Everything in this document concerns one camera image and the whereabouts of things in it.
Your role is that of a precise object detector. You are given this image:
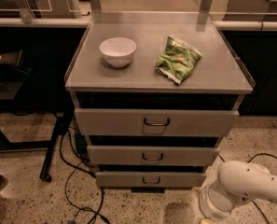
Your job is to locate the black table frame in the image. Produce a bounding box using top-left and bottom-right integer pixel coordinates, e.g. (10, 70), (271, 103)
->
(0, 49), (74, 183)

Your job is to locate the white horizontal rail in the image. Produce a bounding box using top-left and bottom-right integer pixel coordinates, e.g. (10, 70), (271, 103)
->
(0, 18), (277, 32)

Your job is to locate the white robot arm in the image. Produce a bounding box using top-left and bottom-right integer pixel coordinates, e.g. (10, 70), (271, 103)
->
(199, 161), (277, 222)

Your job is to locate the grey drawer cabinet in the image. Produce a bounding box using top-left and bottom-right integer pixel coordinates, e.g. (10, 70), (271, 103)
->
(63, 10), (256, 194)

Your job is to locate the grey drawer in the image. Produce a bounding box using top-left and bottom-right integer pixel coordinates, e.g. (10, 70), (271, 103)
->
(96, 172), (206, 188)
(88, 145), (219, 166)
(75, 108), (239, 137)

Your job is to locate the green snack bag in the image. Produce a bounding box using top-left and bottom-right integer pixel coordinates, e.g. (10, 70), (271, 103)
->
(155, 35), (202, 85)

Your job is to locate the black floor cable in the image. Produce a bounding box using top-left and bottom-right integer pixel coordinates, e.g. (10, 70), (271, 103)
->
(59, 126), (111, 224)
(217, 152), (277, 224)

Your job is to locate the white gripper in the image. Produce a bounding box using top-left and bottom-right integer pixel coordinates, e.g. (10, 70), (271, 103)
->
(192, 179), (237, 224)

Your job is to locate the black floor cable left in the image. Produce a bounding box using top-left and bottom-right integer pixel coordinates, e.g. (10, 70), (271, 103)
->
(59, 126), (111, 224)

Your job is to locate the black floor cable right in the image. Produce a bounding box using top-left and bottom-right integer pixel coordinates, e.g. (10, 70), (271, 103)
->
(217, 152), (277, 224)

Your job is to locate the white ceramic bowl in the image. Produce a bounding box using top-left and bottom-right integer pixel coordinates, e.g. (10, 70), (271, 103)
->
(99, 37), (137, 68)

